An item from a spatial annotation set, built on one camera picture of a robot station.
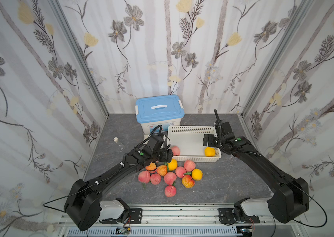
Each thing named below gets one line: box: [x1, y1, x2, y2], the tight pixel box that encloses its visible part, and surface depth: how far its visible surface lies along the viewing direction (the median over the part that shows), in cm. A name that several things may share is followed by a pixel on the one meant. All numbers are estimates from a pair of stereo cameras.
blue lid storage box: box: [135, 94, 185, 134], surface depth 103 cm
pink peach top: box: [170, 145, 181, 157], surface depth 95 cm
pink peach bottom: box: [164, 185, 177, 198], surface depth 80 cm
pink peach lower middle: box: [164, 171, 177, 186], surface depth 84 cm
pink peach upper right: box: [183, 159, 197, 172], surface depth 88 cm
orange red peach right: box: [181, 174, 196, 189], surface depth 82 cm
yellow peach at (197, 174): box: [191, 168, 204, 181], surface depth 86 cm
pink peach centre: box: [174, 165, 187, 179], surface depth 86 cm
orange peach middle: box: [156, 164, 168, 177], surface depth 88 cm
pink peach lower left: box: [150, 173, 162, 186], surface depth 84 cm
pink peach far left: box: [137, 170, 151, 184], surface depth 84 cm
